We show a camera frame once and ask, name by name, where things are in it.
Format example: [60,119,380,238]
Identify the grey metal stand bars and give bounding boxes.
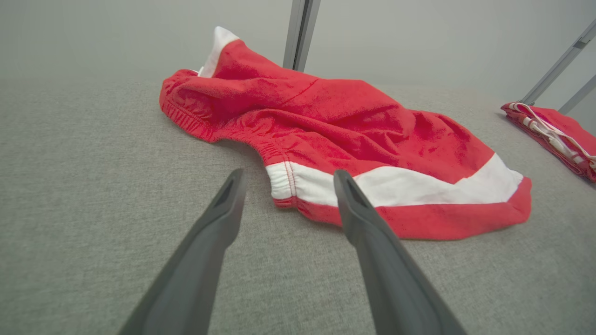
[519,19,596,117]

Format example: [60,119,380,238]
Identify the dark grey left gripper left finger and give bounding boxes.
[119,168,248,335]

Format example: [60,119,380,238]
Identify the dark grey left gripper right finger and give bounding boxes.
[333,169,466,335]

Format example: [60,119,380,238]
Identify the red basketball jersey number 23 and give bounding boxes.
[501,102,596,182]

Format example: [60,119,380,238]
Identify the red Bulls jersey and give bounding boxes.
[159,26,533,241]

